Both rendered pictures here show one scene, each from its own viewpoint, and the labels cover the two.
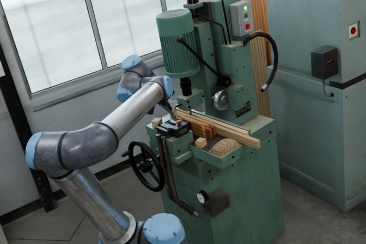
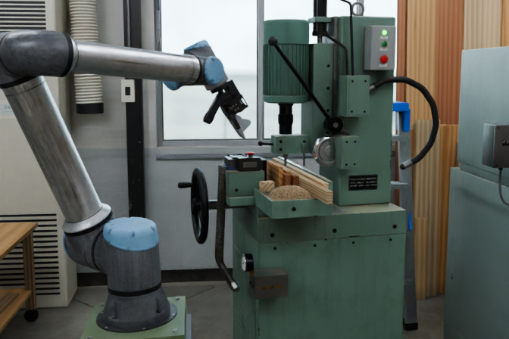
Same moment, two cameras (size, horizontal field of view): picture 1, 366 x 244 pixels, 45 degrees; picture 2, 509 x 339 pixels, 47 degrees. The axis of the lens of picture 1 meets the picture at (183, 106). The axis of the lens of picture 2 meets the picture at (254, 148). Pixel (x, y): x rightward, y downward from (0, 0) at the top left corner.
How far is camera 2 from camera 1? 101 cm
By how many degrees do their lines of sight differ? 27
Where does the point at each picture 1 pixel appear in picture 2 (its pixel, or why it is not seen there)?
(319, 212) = not seen: outside the picture
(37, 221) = not seen: hidden behind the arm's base
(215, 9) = (342, 26)
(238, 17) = (371, 42)
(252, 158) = (354, 252)
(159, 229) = (122, 226)
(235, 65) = (349, 102)
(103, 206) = (57, 158)
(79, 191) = (27, 119)
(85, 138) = (30, 33)
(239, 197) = (319, 303)
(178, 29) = (282, 35)
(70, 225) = not seen: hidden behind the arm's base
